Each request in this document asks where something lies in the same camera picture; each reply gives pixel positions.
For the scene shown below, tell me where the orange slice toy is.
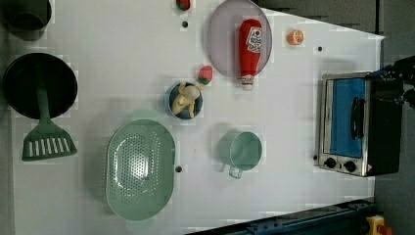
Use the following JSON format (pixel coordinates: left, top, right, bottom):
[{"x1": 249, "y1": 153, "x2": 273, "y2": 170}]
[{"x1": 287, "y1": 29, "x2": 304, "y2": 46}]

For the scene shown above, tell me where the blue bowl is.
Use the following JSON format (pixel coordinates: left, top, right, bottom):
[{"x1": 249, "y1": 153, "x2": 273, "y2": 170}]
[{"x1": 164, "y1": 82, "x2": 204, "y2": 119}]

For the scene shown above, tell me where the yellow red emergency button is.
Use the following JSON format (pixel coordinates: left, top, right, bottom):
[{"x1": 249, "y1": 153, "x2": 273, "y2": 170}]
[{"x1": 366, "y1": 215, "x2": 393, "y2": 235}]

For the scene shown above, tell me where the black frying pan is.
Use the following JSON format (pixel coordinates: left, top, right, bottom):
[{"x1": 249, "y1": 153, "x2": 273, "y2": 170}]
[{"x1": 3, "y1": 53, "x2": 78, "y2": 119}]

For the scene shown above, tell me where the green perforated colander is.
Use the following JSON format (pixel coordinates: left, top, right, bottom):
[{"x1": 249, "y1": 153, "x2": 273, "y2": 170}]
[{"x1": 106, "y1": 110, "x2": 175, "y2": 221}]

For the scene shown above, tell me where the grey round plate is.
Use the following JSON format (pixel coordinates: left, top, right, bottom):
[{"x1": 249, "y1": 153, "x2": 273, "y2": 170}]
[{"x1": 207, "y1": 0, "x2": 272, "y2": 78}]

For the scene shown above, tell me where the strawberry toy at edge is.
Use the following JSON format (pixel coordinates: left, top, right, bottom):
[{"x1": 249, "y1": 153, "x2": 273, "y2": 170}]
[{"x1": 176, "y1": 0, "x2": 191, "y2": 11}]

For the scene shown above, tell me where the red plush ketchup bottle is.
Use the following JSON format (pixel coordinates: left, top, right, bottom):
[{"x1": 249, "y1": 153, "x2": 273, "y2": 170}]
[{"x1": 239, "y1": 19, "x2": 262, "y2": 91}]

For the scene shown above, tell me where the peeled banana toy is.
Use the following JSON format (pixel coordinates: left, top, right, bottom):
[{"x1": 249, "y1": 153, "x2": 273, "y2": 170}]
[{"x1": 171, "y1": 82, "x2": 203, "y2": 118}]

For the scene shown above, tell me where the blue metal frame rail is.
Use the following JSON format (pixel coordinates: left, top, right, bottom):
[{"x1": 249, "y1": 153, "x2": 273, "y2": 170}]
[{"x1": 188, "y1": 200, "x2": 377, "y2": 235}]

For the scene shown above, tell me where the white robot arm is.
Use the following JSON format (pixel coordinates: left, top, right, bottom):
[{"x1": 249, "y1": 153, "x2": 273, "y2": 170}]
[{"x1": 367, "y1": 56, "x2": 415, "y2": 108}]

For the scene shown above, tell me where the silver toaster oven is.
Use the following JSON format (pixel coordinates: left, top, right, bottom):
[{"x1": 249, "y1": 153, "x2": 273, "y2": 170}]
[{"x1": 318, "y1": 72, "x2": 402, "y2": 177}]

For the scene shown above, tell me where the green metal mug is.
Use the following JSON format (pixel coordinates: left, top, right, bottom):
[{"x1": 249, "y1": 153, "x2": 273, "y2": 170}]
[{"x1": 218, "y1": 130, "x2": 262, "y2": 179}]

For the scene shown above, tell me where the green slotted spatula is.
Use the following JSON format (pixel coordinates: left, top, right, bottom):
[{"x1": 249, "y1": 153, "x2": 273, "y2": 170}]
[{"x1": 22, "y1": 87, "x2": 77, "y2": 162}]

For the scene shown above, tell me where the strawberry toy near bowl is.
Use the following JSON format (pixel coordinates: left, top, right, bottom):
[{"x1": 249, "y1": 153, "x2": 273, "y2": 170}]
[{"x1": 198, "y1": 66, "x2": 213, "y2": 85}]

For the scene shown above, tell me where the dark cylindrical pot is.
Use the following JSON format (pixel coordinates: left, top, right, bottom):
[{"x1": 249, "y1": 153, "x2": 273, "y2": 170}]
[{"x1": 1, "y1": 0, "x2": 52, "y2": 41}]

